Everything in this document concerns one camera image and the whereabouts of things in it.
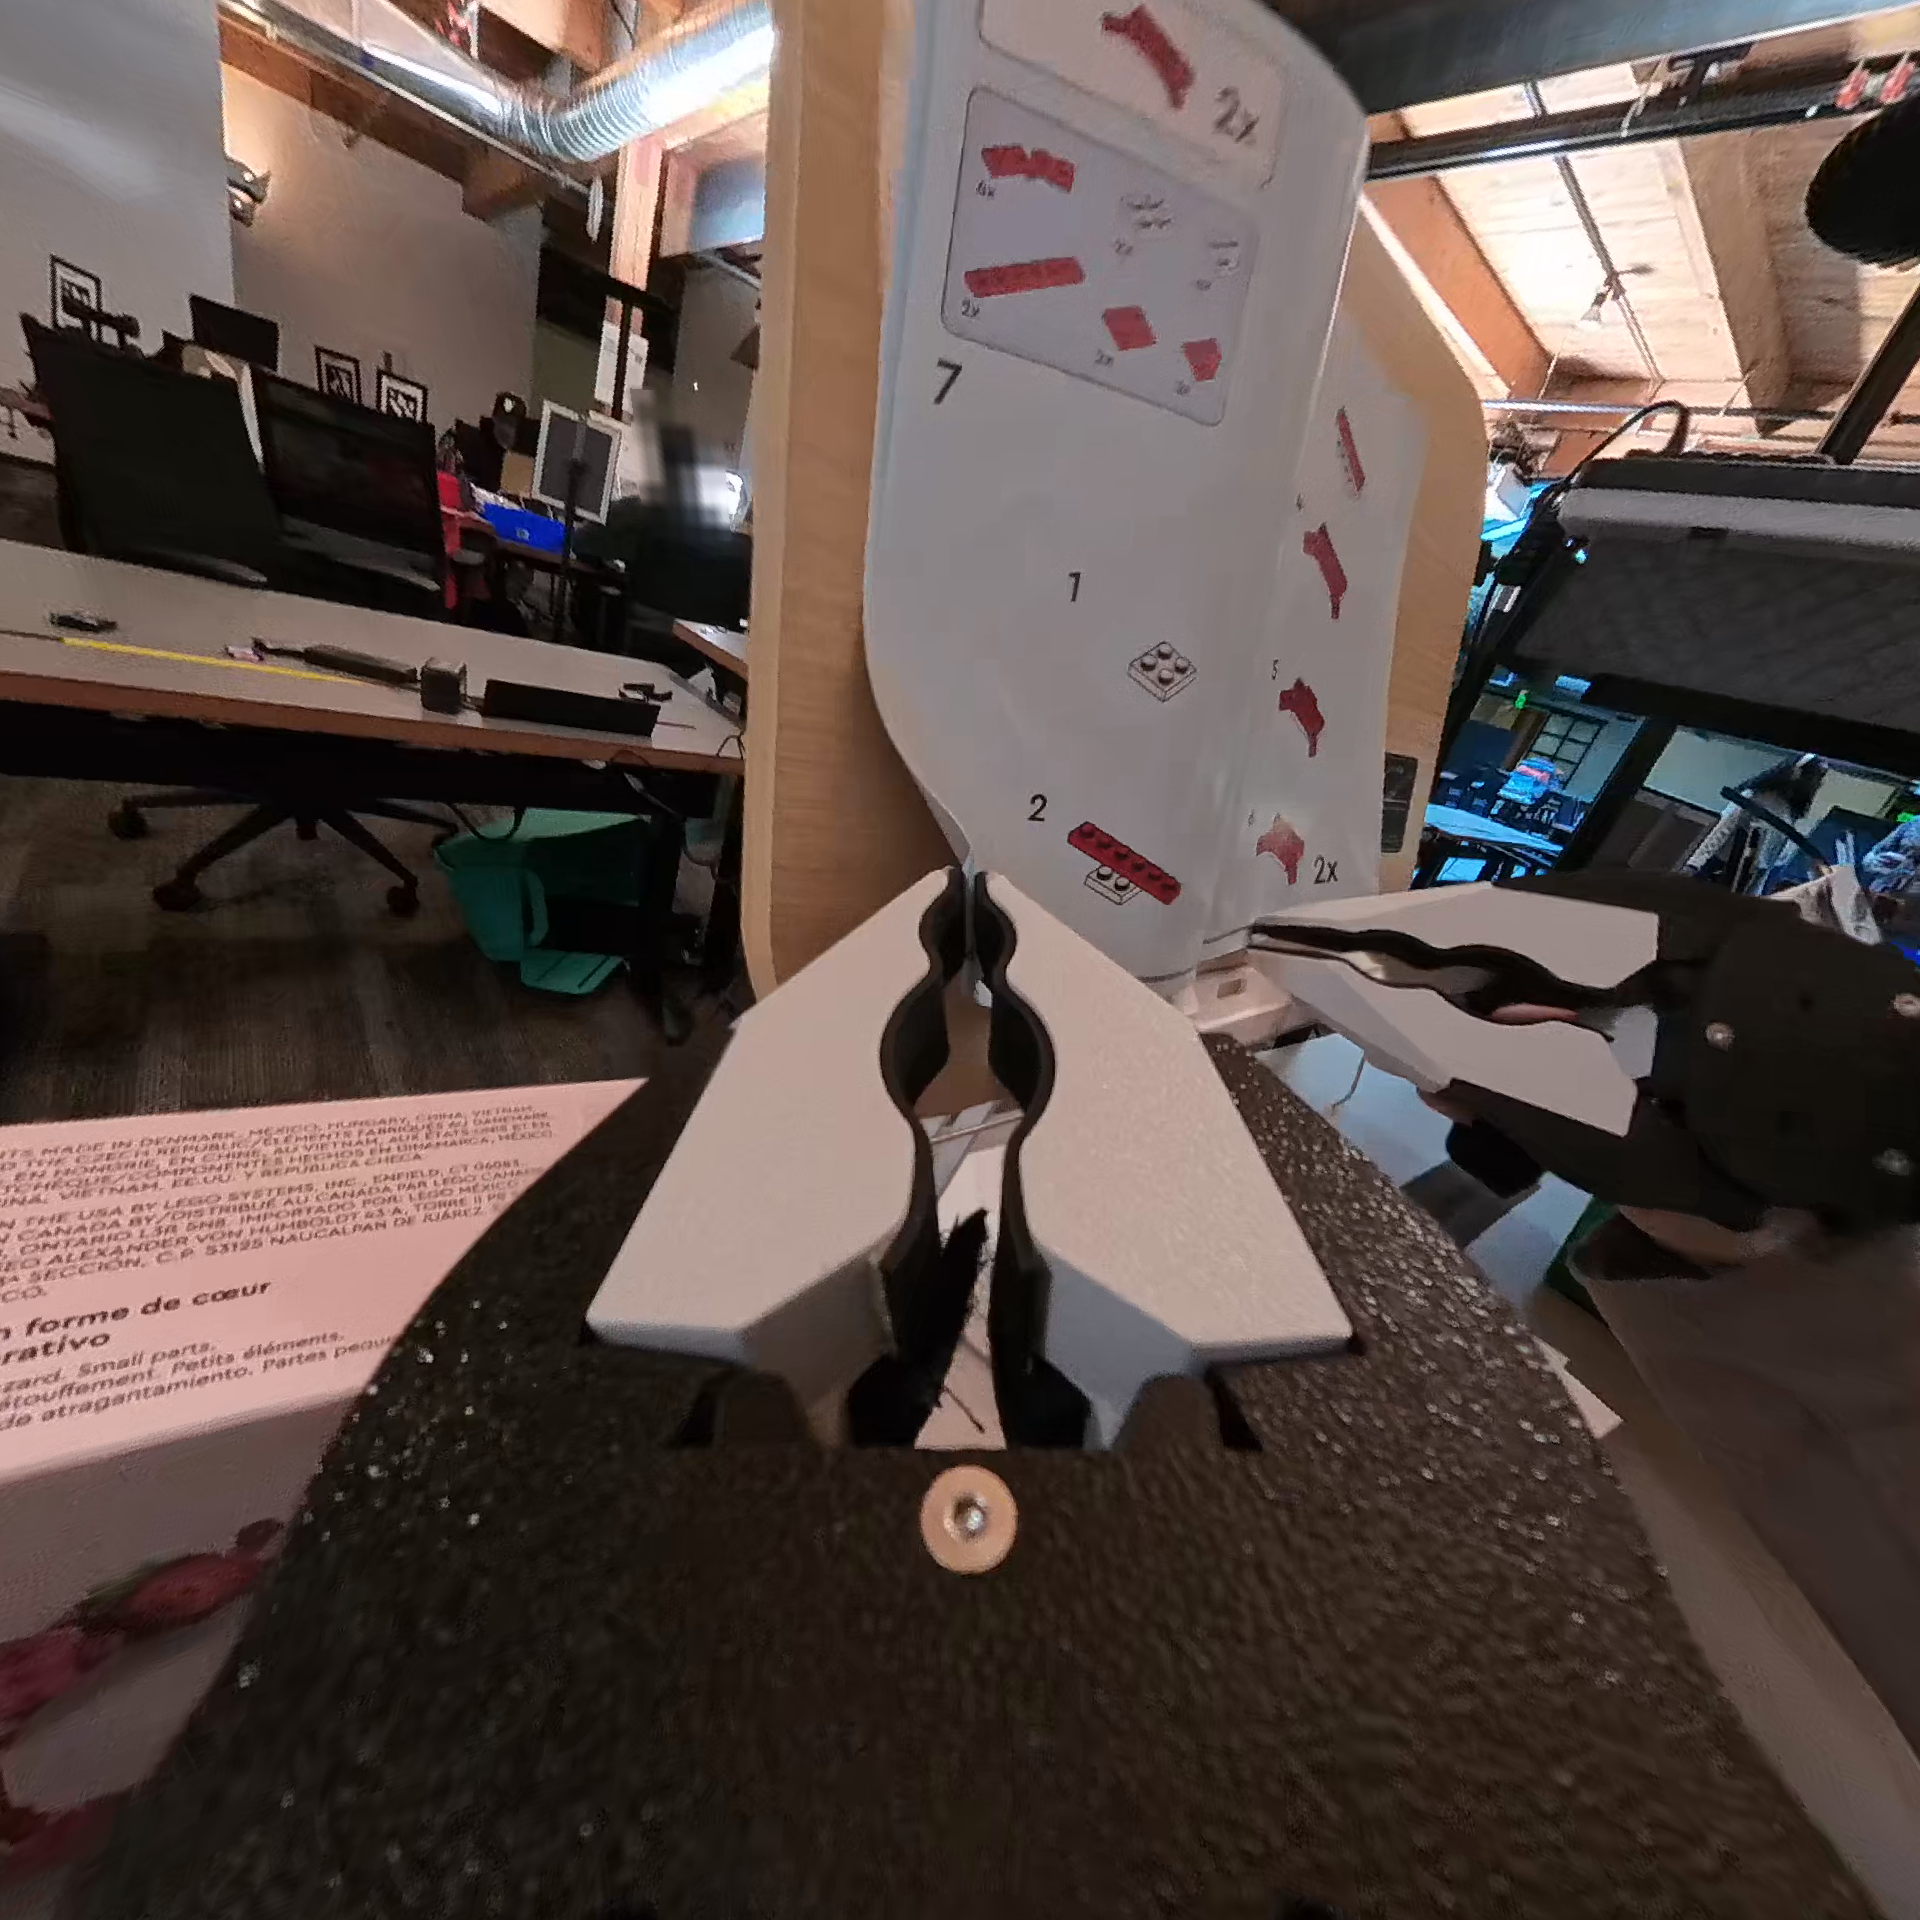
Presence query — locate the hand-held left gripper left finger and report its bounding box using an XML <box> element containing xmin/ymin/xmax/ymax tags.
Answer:
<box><xmin>585</xmin><ymin>867</ymin><xmax>968</xmax><ymax>1410</ymax></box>

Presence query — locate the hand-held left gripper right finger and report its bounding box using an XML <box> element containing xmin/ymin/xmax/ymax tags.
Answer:
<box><xmin>973</xmin><ymin>870</ymin><xmax>1355</xmax><ymax>1431</ymax></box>

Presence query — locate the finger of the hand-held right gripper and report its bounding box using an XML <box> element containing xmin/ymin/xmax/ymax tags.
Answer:
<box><xmin>1251</xmin><ymin>876</ymin><xmax>1664</xmax><ymax>1000</ymax></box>
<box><xmin>1257</xmin><ymin>941</ymin><xmax>1645</xmax><ymax>1140</ymax></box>

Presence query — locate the lego instruction booklet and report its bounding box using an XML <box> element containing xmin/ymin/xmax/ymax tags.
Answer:
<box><xmin>862</xmin><ymin>0</ymin><xmax>1430</xmax><ymax>981</ymax></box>

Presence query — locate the white lego box flower print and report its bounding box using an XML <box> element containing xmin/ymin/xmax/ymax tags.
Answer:
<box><xmin>0</xmin><ymin>1074</ymin><xmax>649</xmax><ymax>1884</ymax></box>

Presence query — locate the person's right hand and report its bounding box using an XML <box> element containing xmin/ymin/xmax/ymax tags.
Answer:
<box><xmin>1605</xmin><ymin>1199</ymin><xmax>1833</xmax><ymax>1283</ymax></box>

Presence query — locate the grey studio light panel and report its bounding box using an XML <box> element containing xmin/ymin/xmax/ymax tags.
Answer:
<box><xmin>1507</xmin><ymin>454</ymin><xmax>1920</xmax><ymax>739</ymax></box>

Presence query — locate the black flat bar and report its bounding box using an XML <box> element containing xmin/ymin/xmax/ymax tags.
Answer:
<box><xmin>479</xmin><ymin>679</ymin><xmax>667</xmax><ymax>739</ymax></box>

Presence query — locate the black office chair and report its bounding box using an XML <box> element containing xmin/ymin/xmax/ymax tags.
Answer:
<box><xmin>107</xmin><ymin>774</ymin><xmax>424</xmax><ymax>921</ymax></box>

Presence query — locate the light wooden board stand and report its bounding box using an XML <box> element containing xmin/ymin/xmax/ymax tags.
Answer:
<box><xmin>739</xmin><ymin>0</ymin><xmax>1489</xmax><ymax>1003</ymax></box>

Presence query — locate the white framed panel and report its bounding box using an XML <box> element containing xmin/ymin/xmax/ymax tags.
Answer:
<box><xmin>532</xmin><ymin>399</ymin><xmax>626</xmax><ymax>526</ymax></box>

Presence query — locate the black disc on pole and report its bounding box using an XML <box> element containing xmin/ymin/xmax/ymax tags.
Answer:
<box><xmin>1805</xmin><ymin>93</ymin><xmax>1920</xmax><ymax>452</ymax></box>

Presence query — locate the black computer monitor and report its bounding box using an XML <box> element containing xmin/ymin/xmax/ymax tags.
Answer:
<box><xmin>22</xmin><ymin>320</ymin><xmax>282</xmax><ymax>585</ymax></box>
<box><xmin>249</xmin><ymin>368</ymin><xmax>456</xmax><ymax>591</ymax></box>

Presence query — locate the white office desk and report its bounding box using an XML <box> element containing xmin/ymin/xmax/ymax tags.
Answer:
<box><xmin>0</xmin><ymin>538</ymin><xmax>749</xmax><ymax>777</ymax></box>

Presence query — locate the silver ventilation duct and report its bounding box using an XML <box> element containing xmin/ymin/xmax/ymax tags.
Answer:
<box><xmin>343</xmin><ymin>0</ymin><xmax>777</xmax><ymax>170</ymax></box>

